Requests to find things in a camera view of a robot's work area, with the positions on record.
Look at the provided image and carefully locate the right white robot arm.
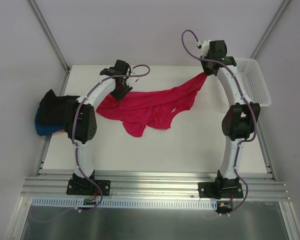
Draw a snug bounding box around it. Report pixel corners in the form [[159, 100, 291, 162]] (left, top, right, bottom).
[[200, 40, 261, 199]]

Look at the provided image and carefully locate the pink t shirt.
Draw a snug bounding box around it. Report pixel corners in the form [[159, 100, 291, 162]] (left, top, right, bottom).
[[96, 72, 207, 138]]

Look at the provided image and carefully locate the black folded t shirt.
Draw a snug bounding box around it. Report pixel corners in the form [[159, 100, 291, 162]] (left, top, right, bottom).
[[35, 89, 79, 127]]

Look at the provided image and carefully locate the blue folded t shirt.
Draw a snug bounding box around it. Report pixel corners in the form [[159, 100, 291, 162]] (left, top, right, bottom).
[[34, 107, 64, 137]]

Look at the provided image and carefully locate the white slotted cable duct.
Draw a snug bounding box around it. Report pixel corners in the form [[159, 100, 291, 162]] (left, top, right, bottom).
[[31, 196, 217, 211]]

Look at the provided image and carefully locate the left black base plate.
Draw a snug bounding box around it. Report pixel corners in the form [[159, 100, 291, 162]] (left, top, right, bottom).
[[66, 178, 111, 196]]

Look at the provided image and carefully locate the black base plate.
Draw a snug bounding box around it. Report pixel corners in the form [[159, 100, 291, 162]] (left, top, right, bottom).
[[198, 182, 244, 200], [66, 178, 111, 196]]

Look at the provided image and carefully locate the aluminium mounting rail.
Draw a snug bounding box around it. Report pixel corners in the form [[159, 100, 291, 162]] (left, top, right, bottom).
[[21, 169, 292, 202]]

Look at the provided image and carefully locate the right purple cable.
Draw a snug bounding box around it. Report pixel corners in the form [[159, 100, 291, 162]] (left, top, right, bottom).
[[181, 29, 258, 218]]

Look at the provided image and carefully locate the white plastic basket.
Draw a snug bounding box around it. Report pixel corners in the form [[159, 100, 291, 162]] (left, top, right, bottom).
[[235, 57, 272, 107]]

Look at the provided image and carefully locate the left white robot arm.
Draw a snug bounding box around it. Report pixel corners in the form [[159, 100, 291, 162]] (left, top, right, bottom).
[[64, 59, 133, 194]]

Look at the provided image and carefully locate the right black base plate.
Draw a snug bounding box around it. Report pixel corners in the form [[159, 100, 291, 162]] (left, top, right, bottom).
[[198, 182, 244, 200]]

